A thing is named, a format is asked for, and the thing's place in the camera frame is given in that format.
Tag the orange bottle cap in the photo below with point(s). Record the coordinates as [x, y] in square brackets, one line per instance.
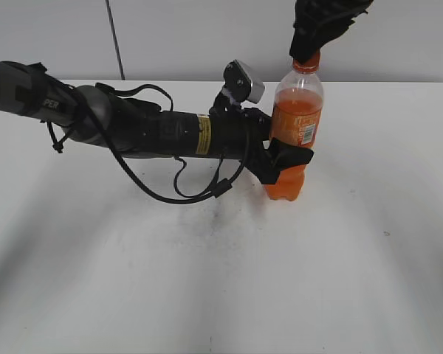
[310, 66]

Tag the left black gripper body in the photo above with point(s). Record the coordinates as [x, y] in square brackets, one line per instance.
[235, 136]

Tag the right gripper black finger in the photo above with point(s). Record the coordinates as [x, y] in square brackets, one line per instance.
[318, 22]

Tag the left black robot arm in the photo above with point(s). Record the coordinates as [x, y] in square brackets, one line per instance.
[103, 116]

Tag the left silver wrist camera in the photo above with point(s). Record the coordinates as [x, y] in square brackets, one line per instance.
[241, 84]

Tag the orange soda plastic bottle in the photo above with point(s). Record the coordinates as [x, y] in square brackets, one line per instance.
[296, 114]

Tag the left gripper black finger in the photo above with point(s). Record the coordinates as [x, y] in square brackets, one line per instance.
[284, 156]
[259, 117]

